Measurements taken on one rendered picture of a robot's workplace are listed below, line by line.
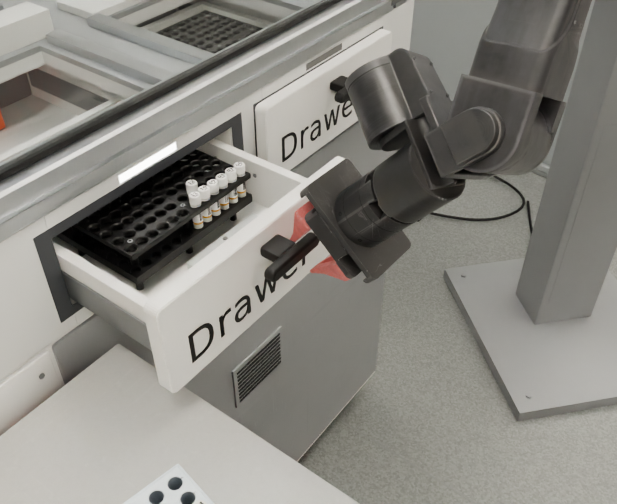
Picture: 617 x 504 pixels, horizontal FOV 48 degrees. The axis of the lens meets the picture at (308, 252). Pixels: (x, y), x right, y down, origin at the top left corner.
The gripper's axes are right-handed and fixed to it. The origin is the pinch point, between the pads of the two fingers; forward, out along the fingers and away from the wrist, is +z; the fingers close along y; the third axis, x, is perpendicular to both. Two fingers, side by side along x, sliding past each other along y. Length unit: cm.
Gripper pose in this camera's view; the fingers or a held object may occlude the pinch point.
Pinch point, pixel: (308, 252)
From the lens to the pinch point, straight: 69.5
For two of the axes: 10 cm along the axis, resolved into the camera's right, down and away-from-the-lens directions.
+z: -5.2, 3.4, 7.8
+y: -6.0, -8.0, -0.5
